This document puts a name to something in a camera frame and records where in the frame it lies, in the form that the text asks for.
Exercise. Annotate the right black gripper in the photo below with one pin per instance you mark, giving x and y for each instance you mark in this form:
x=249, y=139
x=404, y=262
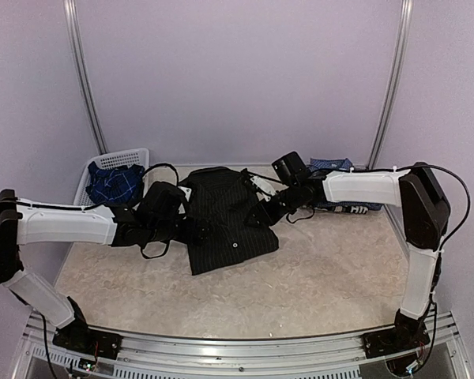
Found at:
x=263, y=211

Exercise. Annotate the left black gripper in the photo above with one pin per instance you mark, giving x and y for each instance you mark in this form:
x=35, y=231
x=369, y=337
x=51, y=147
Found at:
x=202, y=234

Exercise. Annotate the black pinstripe long sleeve shirt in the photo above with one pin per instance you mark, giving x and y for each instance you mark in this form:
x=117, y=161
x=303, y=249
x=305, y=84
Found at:
x=220, y=200

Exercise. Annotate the black white printed shirt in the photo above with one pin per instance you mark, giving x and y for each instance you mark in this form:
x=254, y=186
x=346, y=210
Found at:
x=351, y=209

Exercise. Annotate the blue checked shirt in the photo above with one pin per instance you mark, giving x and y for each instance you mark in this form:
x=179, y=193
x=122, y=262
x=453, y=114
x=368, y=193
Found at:
x=317, y=165

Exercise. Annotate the white plastic laundry basket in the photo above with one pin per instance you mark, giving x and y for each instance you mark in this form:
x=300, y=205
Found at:
x=139, y=156

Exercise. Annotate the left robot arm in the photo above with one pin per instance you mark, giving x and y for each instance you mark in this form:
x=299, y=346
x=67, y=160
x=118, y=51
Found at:
x=159, y=214

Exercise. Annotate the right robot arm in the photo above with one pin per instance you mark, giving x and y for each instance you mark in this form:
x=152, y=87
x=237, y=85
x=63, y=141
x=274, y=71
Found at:
x=414, y=189

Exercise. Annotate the dark blue plaid shirt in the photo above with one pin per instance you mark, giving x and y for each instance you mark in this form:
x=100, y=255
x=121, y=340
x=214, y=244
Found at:
x=121, y=185

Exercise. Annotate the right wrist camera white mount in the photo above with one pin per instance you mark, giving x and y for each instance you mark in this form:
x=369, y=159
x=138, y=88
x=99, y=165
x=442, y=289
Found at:
x=258, y=184

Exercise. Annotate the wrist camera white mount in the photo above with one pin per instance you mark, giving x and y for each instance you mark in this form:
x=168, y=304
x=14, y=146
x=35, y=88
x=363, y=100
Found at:
x=258, y=184
x=187, y=191

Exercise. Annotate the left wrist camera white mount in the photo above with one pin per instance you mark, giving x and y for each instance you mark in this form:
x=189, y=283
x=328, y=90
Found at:
x=187, y=191

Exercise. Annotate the left aluminium frame post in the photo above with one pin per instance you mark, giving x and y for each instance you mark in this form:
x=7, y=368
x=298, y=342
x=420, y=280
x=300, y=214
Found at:
x=74, y=32

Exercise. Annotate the aluminium frame post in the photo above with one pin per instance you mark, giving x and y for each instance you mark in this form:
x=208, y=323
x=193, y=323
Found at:
x=74, y=32
x=392, y=87

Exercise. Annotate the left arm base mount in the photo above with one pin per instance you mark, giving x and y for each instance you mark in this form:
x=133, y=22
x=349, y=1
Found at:
x=78, y=336

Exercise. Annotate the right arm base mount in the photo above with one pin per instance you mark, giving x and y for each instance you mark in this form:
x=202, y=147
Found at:
x=395, y=339

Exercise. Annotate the front aluminium rail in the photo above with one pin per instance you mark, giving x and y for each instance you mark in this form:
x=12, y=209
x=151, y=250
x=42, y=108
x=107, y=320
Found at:
x=145, y=355

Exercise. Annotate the right aluminium frame post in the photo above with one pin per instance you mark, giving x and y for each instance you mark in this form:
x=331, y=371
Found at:
x=392, y=87

